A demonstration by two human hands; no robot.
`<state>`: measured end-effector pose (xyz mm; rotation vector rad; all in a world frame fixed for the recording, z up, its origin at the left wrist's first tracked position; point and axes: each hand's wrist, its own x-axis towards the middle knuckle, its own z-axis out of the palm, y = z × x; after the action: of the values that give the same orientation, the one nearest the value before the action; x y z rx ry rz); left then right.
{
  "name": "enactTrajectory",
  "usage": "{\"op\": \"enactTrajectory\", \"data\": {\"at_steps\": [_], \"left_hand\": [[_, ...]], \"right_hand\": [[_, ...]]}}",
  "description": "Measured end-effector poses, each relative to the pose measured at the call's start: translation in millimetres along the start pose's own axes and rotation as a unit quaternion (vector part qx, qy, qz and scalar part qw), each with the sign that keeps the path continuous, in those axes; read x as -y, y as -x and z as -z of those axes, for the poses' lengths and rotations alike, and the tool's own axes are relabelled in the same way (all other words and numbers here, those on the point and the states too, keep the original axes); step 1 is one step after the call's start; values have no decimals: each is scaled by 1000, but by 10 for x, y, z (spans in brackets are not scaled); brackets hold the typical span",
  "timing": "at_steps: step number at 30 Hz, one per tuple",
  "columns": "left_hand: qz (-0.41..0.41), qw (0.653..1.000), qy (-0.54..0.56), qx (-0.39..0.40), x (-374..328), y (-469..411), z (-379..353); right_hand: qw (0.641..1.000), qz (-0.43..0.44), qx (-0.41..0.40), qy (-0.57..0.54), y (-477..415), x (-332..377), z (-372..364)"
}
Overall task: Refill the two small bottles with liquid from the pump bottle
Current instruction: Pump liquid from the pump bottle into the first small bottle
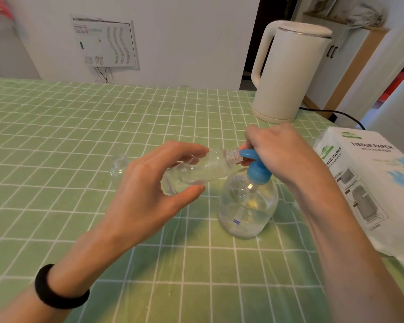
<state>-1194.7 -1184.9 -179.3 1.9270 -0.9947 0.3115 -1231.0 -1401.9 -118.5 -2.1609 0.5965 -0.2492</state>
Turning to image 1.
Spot person's left hand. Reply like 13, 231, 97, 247
97, 141, 210, 253

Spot person's right hand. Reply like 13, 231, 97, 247
239, 123, 327, 196

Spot small clear plastic bottle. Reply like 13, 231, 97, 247
161, 148, 244, 196
109, 155, 130, 180

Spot large clear bottle blue pump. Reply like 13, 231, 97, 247
218, 149, 279, 240

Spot person's left forearm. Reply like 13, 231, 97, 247
0, 228, 145, 323

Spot person's right forearm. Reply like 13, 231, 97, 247
289, 175, 404, 323

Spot cream electric kettle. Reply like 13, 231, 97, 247
250, 20, 333, 124

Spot green checked tablecloth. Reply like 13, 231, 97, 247
0, 78, 404, 323

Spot white tissue paper pack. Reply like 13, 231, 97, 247
313, 127, 404, 276

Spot white door wooden side cabinet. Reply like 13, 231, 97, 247
303, 13, 391, 111

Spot black wrist band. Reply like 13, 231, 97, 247
35, 264, 91, 310

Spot red object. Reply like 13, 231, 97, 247
380, 71, 404, 101

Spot leaning framed picture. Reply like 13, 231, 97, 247
304, 0, 339, 17

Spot crumpled grey paper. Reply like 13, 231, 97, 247
348, 4, 388, 28

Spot wooden top white cabinet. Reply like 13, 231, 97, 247
0, 9, 41, 80

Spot black power cable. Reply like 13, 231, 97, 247
299, 106, 366, 131

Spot thin loose wall wires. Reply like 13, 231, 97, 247
94, 66, 114, 84

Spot white wall panel cover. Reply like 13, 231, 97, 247
70, 15, 141, 70

